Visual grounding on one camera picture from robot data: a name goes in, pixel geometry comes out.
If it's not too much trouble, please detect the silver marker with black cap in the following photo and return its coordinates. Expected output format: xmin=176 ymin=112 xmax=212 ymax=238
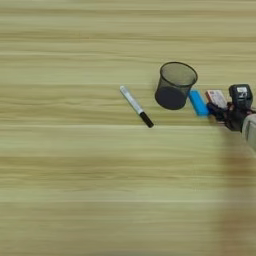
xmin=119 ymin=85 xmax=155 ymax=129

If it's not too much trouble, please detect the red and white card box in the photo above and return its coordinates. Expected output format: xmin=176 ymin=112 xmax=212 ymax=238
xmin=204 ymin=88 xmax=229 ymax=111

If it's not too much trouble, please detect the black mesh pen cup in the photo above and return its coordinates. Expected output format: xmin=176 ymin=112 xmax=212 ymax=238
xmin=154 ymin=61 xmax=199 ymax=111

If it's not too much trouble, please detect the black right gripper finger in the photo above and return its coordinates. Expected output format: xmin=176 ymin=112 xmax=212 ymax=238
xmin=206 ymin=102 xmax=229 ymax=122

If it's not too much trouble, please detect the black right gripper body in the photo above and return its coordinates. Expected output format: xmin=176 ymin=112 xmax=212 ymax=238
xmin=224 ymin=106 xmax=250 ymax=132

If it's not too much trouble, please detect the blue eraser block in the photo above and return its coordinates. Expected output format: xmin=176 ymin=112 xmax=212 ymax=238
xmin=188 ymin=89 xmax=211 ymax=118

